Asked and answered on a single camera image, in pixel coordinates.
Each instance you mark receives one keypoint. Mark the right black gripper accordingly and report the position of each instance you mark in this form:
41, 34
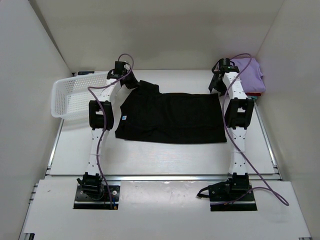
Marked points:
214, 86

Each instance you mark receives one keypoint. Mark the red folded t shirt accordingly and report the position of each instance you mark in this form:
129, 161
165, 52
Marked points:
253, 94

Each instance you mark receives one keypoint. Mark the white plastic basket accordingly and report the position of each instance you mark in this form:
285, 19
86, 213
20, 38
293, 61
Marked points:
70, 97

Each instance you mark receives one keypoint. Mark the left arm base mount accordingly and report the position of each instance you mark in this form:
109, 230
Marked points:
102, 201

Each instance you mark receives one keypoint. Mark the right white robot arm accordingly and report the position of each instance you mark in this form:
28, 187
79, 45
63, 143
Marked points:
237, 117

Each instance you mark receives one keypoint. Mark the aluminium rail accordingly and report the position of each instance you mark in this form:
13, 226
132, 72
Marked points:
272, 177

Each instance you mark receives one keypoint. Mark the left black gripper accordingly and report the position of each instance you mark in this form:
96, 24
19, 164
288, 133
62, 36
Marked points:
134, 84

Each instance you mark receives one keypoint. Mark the black t shirt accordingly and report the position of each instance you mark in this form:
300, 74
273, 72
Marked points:
147, 115

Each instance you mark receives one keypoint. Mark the small dark label plate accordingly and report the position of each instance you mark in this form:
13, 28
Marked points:
81, 73

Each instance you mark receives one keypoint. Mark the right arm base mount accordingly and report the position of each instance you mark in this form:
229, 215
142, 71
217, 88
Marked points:
220, 193

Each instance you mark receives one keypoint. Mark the purple folded t shirt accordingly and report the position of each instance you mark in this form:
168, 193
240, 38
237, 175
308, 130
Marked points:
252, 78

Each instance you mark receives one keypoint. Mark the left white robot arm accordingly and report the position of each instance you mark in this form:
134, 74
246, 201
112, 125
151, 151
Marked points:
101, 121

